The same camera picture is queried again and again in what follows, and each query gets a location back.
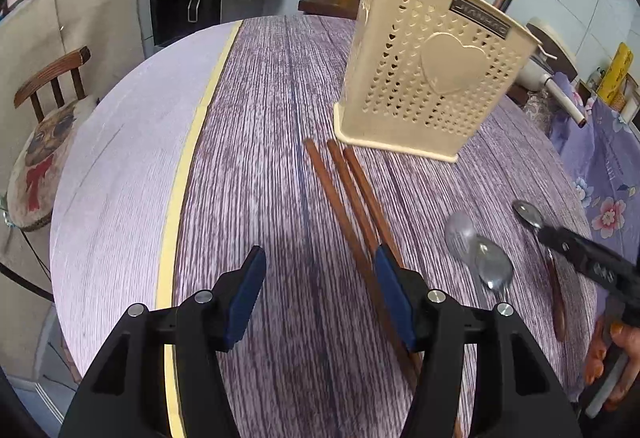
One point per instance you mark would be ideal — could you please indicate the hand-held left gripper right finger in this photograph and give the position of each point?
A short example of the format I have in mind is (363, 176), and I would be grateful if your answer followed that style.
(395, 303)

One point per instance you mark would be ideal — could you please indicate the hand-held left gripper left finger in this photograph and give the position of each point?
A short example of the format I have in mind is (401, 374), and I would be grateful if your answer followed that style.
(245, 303)

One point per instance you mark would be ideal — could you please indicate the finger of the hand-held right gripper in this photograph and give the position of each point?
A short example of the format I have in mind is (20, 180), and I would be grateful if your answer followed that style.
(575, 240)
(585, 265)

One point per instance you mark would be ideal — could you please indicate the shiny steel spoon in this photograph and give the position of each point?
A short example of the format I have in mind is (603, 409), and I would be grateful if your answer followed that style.
(492, 263)

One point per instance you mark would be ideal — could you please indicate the brown wooden chopstick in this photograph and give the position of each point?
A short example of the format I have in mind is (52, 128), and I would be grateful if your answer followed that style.
(350, 190)
(370, 203)
(340, 218)

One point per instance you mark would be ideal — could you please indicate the cream plastic utensil holder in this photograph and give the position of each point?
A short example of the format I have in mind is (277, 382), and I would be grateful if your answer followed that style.
(400, 83)

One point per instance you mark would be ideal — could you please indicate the person's right hand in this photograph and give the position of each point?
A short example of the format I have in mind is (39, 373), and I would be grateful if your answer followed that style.
(632, 363)

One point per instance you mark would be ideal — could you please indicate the purple floral cloth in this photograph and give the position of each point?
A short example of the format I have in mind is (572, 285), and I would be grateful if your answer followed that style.
(605, 178)

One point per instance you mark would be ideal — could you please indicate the white pan with lid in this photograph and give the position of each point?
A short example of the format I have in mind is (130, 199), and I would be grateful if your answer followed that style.
(560, 91)

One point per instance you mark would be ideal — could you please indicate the yellow foil roll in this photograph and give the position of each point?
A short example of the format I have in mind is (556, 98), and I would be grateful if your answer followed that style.
(615, 73)

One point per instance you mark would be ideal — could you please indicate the purple striped tablecloth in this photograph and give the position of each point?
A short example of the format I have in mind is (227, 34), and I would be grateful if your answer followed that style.
(280, 118)

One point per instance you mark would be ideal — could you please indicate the rice cooker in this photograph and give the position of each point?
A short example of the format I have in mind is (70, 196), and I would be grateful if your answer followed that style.
(552, 38)

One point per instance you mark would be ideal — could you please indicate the printed round seat cushion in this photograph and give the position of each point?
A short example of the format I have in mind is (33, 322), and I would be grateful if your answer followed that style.
(45, 158)

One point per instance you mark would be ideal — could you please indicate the wooden chair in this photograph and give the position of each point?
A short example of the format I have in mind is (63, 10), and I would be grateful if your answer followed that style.
(52, 73)

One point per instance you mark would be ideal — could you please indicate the wooden counter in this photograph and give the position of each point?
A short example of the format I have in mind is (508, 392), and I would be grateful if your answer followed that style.
(330, 6)

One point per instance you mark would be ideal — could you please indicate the beige cardboard panel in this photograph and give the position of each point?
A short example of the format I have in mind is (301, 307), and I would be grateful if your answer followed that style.
(90, 18)

